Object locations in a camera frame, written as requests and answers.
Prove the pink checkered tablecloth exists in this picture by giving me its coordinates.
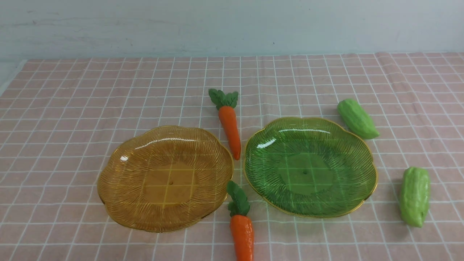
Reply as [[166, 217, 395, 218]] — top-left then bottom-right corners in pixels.
[[0, 53, 464, 261]]

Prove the green glass plate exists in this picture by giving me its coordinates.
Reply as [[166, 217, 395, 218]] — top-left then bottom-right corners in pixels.
[[243, 117, 378, 218]]

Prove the green toy gourd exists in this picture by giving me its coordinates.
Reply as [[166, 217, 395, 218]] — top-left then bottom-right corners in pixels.
[[399, 166, 431, 228], [337, 99, 380, 140]]

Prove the orange toy carrot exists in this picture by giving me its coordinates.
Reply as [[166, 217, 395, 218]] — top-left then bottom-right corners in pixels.
[[208, 88, 241, 160], [227, 181, 254, 261]]

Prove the amber glass plate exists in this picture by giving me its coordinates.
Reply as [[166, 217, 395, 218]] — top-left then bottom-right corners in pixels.
[[98, 125, 234, 233]]

